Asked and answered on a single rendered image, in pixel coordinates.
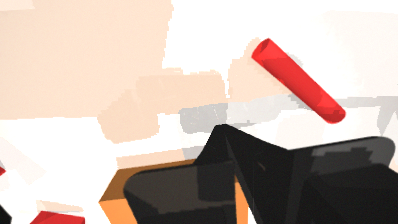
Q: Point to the red square block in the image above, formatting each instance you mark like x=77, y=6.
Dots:
x=47, y=217
x=2, y=171

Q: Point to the red cylinder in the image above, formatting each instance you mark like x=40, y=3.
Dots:
x=269, y=55

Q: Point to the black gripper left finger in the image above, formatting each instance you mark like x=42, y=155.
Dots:
x=208, y=182

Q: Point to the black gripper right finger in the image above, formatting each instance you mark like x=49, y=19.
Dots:
x=271, y=177

